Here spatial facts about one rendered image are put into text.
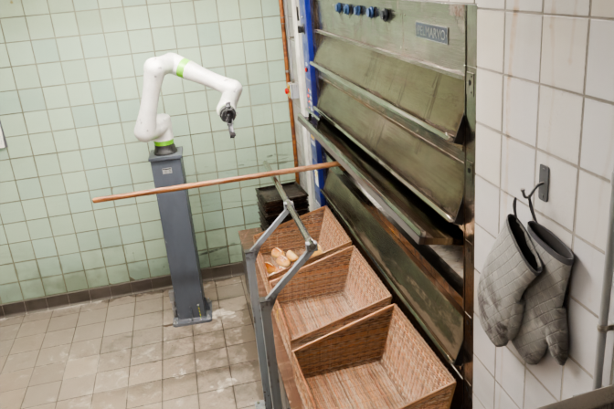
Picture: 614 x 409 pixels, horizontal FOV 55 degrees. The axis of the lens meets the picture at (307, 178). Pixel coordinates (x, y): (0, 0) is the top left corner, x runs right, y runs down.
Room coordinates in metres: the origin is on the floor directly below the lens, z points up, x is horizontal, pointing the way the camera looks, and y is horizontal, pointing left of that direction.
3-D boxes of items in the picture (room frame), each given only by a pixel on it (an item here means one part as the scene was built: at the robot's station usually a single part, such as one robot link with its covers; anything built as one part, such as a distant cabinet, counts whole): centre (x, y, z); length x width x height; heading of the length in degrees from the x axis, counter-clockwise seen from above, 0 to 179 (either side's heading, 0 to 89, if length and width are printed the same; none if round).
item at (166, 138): (3.65, 0.89, 1.36); 0.16 x 0.13 x 0.19; 157
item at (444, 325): (2.56, -0.30, 1.02); 1.79 x 0.11 x 0.19; 11
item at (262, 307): (2.74, 0.25, 0.59); 1.27 x 0.31 x 1.17; 11
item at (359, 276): (2.49, -0.04, 0.72); 0.56 x 0.49 x 0.28; 12
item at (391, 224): (2.56, -0.32, 1.16); 1.80 x 0.06 x 0.04; 11
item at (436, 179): (2.56, -0.30, 1.54); 1.79 x 0.11 x 0.19; 11
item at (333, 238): (3.08, 0.07, 0.72); 0.56 x 0.49 x 0.28; 11
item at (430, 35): (2.56, -0.32, 1.99); 1.80 x 0.08 x 0.21; 11
